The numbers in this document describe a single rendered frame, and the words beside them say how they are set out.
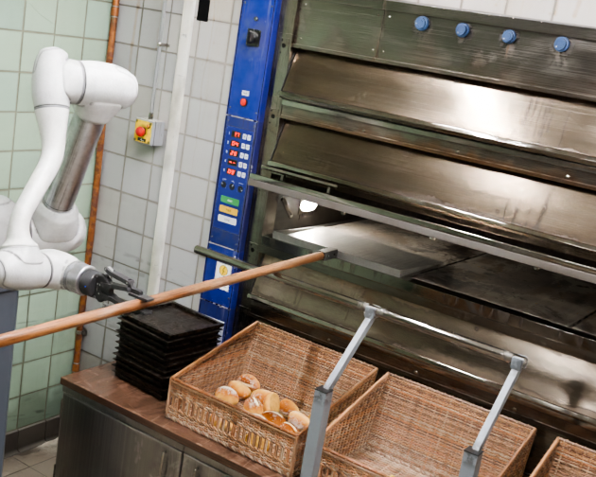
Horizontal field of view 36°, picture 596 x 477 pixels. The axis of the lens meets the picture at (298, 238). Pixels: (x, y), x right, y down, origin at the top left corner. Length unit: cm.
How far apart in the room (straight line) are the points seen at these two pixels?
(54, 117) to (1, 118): 92
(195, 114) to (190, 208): 37
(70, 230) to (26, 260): 60
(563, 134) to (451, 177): 40
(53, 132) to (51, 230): 49
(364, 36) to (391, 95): 23
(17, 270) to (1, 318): 64
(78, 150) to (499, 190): 135
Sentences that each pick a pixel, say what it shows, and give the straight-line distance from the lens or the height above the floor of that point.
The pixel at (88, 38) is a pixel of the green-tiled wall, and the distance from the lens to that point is 386.
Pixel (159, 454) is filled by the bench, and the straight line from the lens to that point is 324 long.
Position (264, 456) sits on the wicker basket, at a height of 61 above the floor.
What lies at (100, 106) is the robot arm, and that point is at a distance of 281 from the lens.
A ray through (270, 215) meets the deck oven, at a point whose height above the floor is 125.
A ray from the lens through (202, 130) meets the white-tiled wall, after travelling 360.
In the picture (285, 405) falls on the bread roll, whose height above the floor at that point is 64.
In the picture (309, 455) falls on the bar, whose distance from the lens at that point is 277.
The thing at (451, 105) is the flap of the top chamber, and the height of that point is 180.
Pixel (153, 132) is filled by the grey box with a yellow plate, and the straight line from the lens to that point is 369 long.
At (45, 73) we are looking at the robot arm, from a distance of 274.
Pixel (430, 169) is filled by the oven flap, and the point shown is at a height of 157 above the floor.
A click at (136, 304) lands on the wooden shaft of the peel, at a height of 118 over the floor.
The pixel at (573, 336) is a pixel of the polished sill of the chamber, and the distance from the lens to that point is 297.
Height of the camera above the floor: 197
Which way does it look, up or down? 13 degrees down
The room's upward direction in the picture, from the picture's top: 9 degrees clockwise
